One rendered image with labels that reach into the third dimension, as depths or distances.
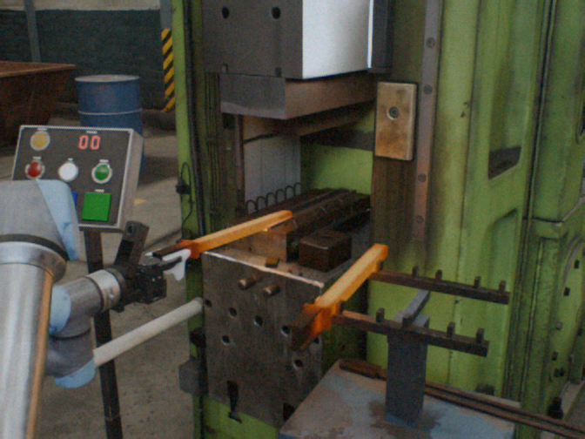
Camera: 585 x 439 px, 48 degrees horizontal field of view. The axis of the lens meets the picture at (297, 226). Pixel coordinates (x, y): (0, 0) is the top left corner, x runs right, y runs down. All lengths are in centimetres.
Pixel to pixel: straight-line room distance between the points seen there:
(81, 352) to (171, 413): 147
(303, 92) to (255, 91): 11
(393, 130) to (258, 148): 51
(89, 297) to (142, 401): 159
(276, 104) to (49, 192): 73
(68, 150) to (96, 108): 430
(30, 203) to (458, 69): 92
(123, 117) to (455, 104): 497
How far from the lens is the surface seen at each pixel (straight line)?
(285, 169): 200
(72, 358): 128
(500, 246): 192
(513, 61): 181
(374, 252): 136
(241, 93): 160
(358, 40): 168
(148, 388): 288
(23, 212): 93
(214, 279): 172
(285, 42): 151
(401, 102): 150
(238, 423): 189
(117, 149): 186
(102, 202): 182
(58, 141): 194
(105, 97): 617
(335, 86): 169
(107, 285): 128
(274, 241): 162
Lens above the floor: 152
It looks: 19 degrees down
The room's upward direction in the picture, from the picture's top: straight up
